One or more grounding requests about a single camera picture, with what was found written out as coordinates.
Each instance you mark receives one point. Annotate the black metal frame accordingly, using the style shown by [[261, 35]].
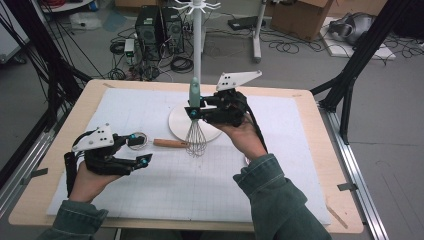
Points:
[[366, 43], [55, 66]]

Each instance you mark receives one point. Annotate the blue sheet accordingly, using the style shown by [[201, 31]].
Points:
[[113, 20]]

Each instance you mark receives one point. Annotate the grey plastic device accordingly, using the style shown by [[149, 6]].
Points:
[[353, 26]]

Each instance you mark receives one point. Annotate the white rolling stand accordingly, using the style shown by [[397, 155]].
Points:
[[257, 36]]

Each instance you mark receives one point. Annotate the white round table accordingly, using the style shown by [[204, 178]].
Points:
[[66, 7]]

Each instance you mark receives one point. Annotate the black computer tower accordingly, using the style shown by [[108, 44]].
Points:
[[148, 30], [172, 30]]

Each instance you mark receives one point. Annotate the clear plastic bag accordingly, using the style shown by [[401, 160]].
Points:
[[85, 20]]

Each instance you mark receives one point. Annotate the wooden table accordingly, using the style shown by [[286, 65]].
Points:
[[333, 186]]

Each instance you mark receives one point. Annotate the white foam board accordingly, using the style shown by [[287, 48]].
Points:
[[383, 51]]

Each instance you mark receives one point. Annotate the white utensil rack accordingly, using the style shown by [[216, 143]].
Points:
[[197, 50]]

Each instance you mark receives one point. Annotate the person's left hand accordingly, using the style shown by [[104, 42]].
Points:
[[86, 185]]

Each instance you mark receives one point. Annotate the person's right hand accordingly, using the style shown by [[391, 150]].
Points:
[[245, 140]]

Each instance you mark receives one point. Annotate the white power supply box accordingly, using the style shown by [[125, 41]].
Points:
[[129, 46]]

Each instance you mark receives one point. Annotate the cardboard box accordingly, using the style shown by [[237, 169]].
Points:
[[300, 16]]

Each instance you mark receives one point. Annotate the aluminium rail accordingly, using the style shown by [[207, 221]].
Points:
[[353, 173], [20, 176]]

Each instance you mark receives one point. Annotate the white grid mat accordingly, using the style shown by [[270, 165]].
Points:
[[166, 186]]

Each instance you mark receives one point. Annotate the black bracket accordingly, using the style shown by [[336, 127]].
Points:
[[33, 175], [346, 186]]

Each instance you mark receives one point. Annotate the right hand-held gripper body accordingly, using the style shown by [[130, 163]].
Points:
[[230, 110]]

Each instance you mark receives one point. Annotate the black power strip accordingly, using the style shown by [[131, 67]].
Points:
[[245, 21]]

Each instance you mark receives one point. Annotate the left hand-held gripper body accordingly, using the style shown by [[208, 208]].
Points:
[[96, 140]]

